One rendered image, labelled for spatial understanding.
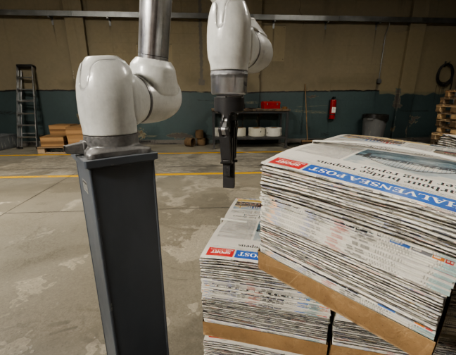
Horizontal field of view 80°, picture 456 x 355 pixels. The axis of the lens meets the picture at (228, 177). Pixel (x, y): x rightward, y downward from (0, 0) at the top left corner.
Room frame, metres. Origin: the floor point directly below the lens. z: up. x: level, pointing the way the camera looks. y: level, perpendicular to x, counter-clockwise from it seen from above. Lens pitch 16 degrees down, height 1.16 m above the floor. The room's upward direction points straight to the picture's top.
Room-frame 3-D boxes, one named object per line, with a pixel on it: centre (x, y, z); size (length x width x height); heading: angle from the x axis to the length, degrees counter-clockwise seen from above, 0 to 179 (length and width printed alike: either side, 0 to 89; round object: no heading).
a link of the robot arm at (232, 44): (0.72, -0.01, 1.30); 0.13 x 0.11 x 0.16; 155
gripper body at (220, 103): (0.71, 0.00, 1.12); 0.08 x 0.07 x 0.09; 167
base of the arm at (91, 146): (0.83, 0.37, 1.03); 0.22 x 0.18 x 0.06; 128
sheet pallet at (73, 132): (6.17, 3.47, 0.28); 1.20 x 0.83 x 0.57; 94
